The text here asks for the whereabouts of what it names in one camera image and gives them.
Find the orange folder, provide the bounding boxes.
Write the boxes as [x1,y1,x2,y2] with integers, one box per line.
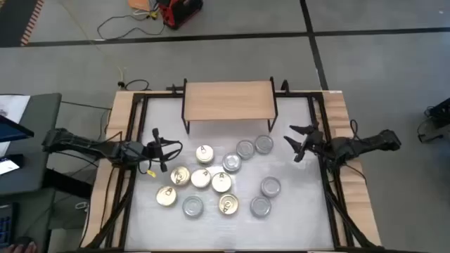
[127,0,153,13]

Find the black desk support beam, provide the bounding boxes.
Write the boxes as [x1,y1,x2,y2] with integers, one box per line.
[44,167,94,198]

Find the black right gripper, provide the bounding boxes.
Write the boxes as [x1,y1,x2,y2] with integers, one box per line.
[283,121,333,163]

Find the black mat orange striped edge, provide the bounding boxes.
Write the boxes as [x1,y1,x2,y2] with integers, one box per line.
[0,0,46,48]

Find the white work surface sheet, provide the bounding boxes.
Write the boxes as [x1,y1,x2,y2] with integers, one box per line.
[124,96,335,251]

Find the grey desk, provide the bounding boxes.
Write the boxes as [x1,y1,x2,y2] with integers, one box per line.
[0,92,63,197]

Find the dark computer mouse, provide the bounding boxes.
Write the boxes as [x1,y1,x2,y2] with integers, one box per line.
[13,235,34,247]

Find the wooden shelf black metal legs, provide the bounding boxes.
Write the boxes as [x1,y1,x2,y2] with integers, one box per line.
[181,76,279,135]

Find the person's hand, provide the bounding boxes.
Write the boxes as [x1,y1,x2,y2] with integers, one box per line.
[0,240,39,253]

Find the light tuna can green label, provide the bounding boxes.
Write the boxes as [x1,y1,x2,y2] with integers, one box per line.
[236,139,256,160]
[254,134,275,155]
[260,176,282,198]
[250,195,272,218]
[181,195,205,219]
[221,152,243,174]

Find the black floor equipment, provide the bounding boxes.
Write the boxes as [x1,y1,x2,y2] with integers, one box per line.
[417,97,450,143]

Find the dark keyboard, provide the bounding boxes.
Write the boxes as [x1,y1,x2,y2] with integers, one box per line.
[0,202,18,249]

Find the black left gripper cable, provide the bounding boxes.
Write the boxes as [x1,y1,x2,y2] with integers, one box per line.
[160,138,184,166]

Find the white paper sheet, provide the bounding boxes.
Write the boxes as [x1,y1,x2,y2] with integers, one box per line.
[0,94,31,157]

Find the black metal table frame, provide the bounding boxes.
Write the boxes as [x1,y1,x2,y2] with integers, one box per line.
[79,79,380,253]

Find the red black equipment case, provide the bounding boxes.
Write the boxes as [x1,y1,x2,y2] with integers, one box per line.
[156,0,204,30]

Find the monitor with blue screen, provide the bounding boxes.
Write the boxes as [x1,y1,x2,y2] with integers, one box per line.
[0,115,35,143]

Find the black floor cable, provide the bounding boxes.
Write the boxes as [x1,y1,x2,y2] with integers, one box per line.
[96,13,166,41]

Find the grey side table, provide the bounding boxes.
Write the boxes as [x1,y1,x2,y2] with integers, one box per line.
[0,188,57,253]

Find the black cable loop with plug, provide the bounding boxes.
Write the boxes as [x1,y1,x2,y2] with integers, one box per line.
[117,79,151,92]

